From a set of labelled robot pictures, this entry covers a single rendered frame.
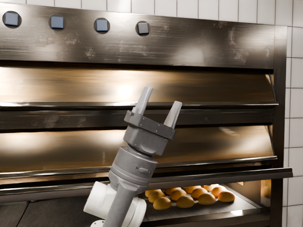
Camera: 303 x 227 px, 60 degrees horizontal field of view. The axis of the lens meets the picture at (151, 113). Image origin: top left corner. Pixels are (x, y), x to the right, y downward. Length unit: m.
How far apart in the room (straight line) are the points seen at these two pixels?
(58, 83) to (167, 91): 0.45
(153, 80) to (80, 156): 0.44
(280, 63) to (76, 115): 0.99
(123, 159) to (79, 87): 0.60
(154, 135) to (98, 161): 0.59
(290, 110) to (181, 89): 0.59
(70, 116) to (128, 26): 0.44
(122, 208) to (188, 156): 0.71
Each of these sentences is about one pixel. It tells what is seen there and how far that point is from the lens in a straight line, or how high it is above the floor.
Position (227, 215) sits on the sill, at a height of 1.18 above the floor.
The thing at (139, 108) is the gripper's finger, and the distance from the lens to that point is 0.54.
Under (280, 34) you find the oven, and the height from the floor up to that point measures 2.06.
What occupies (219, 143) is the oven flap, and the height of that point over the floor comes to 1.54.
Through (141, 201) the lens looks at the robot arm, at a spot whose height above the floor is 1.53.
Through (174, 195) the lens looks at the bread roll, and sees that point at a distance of 1.53.
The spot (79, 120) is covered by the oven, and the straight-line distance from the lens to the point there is 1.10.
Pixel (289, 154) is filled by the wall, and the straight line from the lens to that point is 1.51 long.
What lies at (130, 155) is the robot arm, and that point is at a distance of 0.53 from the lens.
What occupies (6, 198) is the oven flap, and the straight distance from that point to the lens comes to 1.03.
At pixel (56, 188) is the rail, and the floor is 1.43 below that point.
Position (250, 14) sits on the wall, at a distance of 1.39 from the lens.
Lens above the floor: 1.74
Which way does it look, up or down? 3 degrees down
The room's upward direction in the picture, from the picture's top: straight up
